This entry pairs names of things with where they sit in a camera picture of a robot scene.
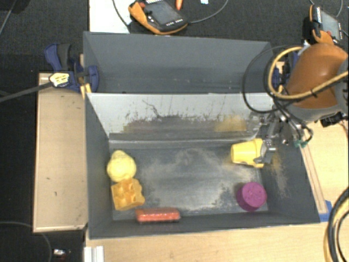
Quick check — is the grey metal bin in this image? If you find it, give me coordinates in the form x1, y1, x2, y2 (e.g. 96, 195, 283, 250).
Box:
82, 31, 321, 240

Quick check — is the yellow toy duck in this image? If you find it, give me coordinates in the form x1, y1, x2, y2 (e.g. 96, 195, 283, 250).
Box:
106, 150, 137, 183

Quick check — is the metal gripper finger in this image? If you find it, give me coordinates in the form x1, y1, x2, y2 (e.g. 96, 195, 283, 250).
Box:
261, 138, 278, 165

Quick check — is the pale wood flat board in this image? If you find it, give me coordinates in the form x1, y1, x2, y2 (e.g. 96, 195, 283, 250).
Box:
32, 72, 89, 233

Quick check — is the purple cylinder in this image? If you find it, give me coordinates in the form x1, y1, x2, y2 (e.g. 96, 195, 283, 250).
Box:
236, 181, 268, 212

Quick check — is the red-brown flat block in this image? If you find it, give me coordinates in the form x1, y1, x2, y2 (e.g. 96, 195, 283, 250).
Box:
135, 207, 182, 224

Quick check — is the orange-yellow studded toy block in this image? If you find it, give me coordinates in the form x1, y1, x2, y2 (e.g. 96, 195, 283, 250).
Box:
110, 178, 146, 211

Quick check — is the yellow plastic cup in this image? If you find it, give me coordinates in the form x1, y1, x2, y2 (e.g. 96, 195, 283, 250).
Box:
230, 138, 266, 169

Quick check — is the black cylinder on white bracket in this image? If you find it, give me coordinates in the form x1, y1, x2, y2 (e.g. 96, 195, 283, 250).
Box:
320, 111, 344, 128

